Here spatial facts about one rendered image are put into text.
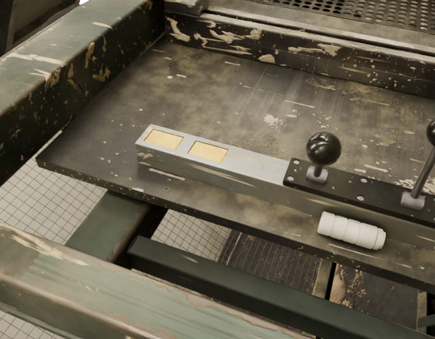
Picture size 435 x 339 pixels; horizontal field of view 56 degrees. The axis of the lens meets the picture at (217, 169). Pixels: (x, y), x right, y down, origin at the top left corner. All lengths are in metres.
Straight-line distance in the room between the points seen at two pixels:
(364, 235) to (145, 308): 0.28
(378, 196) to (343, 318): 0.16
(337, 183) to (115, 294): 0.31
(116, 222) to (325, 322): 0.31
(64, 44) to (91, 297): 0.45
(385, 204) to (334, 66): 0.37
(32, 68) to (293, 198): 0.43
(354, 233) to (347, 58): 0.40
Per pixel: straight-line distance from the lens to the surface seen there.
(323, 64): 0.85
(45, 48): 0.75
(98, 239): 0.60
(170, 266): 0.58
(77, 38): 0.77
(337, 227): 0.54
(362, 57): 0.84
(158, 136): 0.62
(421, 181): 0.55
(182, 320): 0.43
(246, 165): 0.57
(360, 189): 0.56
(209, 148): 0.59
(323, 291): 1.83
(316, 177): 0.55
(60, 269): 0.48
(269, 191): 0.57
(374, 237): 0.55
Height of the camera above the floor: 1.69
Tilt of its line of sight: 9 degrees down
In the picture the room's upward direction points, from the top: 53 degrees counter-clockwise
